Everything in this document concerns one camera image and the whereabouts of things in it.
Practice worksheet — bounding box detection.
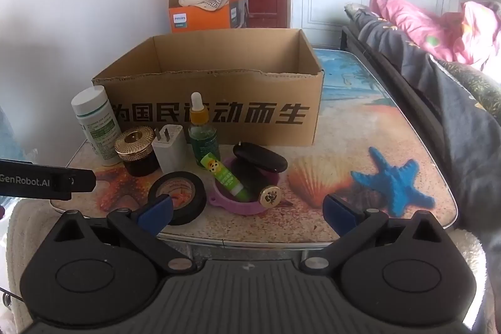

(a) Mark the round gold clip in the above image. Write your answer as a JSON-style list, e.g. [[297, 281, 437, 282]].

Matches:
[[258, 185, 294, 208]]

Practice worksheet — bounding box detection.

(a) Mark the black bed frame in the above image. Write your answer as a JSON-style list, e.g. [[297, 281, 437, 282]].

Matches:
[[341, 25, 447, 152]]

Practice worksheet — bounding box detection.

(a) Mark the green lip balm tube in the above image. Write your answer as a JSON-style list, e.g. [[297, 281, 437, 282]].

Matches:
[[200, 153, 250, 200]]

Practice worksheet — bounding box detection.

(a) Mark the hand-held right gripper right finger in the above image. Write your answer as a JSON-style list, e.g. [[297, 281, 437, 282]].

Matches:
[[299, 194, 445, 276]]

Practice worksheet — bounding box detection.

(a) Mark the purple silicone bowl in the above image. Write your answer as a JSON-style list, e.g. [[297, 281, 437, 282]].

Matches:
[[208, 157, 282, 216]]

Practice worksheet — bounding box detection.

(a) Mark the white charger plug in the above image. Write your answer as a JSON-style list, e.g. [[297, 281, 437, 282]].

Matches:
[[151, 124, 186, 174]]

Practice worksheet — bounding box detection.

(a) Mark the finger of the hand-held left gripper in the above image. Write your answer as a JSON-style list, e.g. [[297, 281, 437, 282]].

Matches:
[[53, 166, 96, 200]]

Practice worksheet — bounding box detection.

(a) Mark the white bottle with green label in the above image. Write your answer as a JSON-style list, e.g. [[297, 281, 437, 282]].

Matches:
[[71, 86, 122, 166]]

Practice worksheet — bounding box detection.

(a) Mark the pink blanket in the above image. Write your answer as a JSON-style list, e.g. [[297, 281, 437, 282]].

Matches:
[[370, 0, 501, 72]]

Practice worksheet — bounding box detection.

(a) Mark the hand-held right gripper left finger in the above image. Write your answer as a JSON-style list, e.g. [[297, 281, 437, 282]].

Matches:
[[51, 194, 198, 276]]

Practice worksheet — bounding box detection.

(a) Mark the black oval case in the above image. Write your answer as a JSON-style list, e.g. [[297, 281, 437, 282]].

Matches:
[[233, 142, 288, 174]]

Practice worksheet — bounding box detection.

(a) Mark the white fluffy cloth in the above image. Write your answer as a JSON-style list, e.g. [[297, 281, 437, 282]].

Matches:
[[6, 197, 490, 334]]

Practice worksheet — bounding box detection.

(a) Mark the dark jar with gold lid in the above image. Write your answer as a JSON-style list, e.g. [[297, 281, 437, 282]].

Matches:
[[115, 126, 160, 177]]

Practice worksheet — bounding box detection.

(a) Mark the green dropper bottle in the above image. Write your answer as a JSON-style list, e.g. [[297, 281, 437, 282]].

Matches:
[[189, 92, 220, 165]]

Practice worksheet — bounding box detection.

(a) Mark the large brown cardboard box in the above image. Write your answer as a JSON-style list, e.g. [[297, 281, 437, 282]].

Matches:
[[91, 28, 325, 147]]

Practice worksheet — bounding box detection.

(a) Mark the black tape roll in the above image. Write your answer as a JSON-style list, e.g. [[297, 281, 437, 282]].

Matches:
[[148, 171, 207, 226]]

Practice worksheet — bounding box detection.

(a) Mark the orange cardboard box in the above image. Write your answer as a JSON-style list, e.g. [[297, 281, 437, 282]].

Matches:
[[168, 0, 251, 33]]

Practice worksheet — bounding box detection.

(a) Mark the dark floral blanket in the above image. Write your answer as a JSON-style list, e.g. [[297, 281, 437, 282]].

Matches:
[[438, 60, 501, 113]]

